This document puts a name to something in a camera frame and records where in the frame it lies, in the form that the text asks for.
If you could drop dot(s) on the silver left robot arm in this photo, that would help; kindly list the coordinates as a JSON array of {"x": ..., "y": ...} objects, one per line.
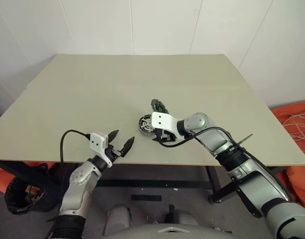
[{"x": 77, "y": 184}]

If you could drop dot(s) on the black fabric bag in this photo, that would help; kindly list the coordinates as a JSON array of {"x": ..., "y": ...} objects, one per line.
[{"x": 42, "y": 194}]

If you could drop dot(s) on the black metal table frame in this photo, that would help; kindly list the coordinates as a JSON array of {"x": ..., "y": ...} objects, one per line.
[{"x": 152, "y": 183}]

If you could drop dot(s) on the silver spoked rotor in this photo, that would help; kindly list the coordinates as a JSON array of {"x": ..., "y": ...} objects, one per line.
[{"x": 144, "y": 123}]

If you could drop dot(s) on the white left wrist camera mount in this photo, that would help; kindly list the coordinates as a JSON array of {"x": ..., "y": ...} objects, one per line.
[{"x": 98, "y": 143}]

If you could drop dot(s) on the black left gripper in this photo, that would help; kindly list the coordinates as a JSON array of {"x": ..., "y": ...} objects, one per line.
[{"x": 113, "y": 155}]

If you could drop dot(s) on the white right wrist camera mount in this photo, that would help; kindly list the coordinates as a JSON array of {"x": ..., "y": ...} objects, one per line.
[{"x": 164, "y": 122}]

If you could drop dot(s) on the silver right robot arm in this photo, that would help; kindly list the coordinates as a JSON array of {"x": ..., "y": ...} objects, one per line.
[{"x": 256, "y": 181}]

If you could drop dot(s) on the orange beanbag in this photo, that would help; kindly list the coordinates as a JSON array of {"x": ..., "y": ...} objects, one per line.
[{"x": 299, "y": 181}]

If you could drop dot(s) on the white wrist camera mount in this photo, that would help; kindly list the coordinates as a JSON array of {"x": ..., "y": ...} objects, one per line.
[
  {"x": 164, "y": 122},
  {"x": 98, "y": 143}
]

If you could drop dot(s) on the grey rounded robot leg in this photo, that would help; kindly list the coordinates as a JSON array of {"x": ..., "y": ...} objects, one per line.
[
  {"x": 117, "y": 219},
  {"x": 184, "y": 217}
]

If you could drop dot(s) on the grey wheel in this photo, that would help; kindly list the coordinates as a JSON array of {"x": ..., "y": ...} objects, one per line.
[{"x": 157, "y": 105}]

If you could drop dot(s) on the black zip tie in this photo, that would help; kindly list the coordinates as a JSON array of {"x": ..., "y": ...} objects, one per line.
[{"x": 244, "y": 139}]

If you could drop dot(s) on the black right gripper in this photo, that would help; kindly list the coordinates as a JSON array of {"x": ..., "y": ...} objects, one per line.
[{"x": 166, "y": 135}]

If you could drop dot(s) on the grey robot torso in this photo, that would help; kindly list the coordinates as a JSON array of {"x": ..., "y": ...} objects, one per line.
[{"x": 167, "y": 231}]

